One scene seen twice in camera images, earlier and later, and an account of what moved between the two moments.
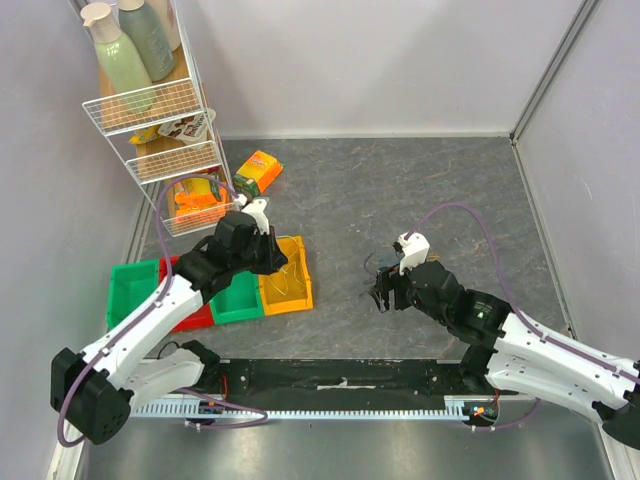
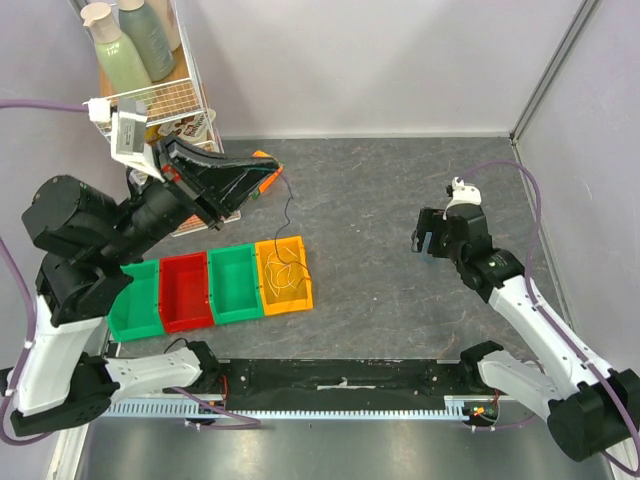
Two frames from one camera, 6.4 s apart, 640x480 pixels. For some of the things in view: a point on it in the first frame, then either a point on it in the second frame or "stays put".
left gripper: x=274 y=257 -> x=229 y=180
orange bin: x=289 y=288 stays put
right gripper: x=395 y=291 -> x=439 y=235
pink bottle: x=167 y=21 stays put
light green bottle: x=122 y=69 stays put
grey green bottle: x=146 y=27 stays put
